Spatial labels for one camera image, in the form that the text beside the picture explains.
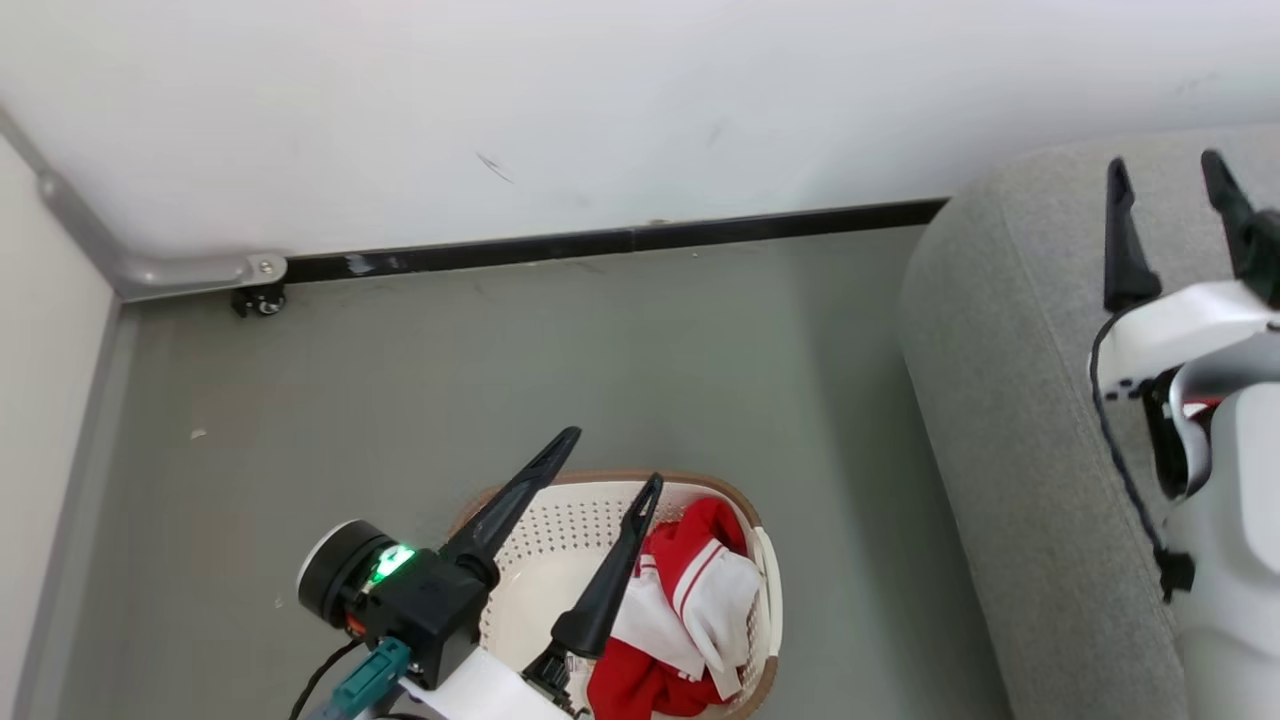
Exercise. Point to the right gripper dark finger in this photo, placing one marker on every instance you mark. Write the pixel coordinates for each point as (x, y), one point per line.
(1255, 250)
(1125, 260)

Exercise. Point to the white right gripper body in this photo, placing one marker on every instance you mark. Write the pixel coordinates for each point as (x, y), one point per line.
(1190, 330)

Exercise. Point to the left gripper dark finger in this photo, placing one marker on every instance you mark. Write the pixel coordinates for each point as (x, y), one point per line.
(510, 505)
(610, 590)

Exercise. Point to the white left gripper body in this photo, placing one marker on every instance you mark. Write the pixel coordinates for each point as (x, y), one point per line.
(480, 695)

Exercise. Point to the red garment white striped cuffs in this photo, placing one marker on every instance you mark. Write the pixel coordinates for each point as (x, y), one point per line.
(720, 590)

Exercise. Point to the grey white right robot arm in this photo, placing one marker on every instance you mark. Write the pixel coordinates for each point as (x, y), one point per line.
(1240, 560)

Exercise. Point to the cream perforated laundry basket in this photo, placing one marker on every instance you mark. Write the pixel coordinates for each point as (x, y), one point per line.
(560, 590)

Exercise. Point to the grey fabric sofa seat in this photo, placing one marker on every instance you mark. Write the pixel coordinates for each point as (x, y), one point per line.
(1030, 400)

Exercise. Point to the black cylindrical motor unit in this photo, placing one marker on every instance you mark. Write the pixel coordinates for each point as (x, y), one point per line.
(335, 570)

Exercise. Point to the black baseboard strip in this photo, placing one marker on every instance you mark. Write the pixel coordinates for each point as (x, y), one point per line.
(620, 240)

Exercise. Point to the small black caster wheel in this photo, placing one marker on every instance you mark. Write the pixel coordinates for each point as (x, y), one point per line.
(260, 300)

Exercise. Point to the silver metal frame rail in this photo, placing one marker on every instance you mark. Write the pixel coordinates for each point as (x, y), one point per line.
(180, 270)

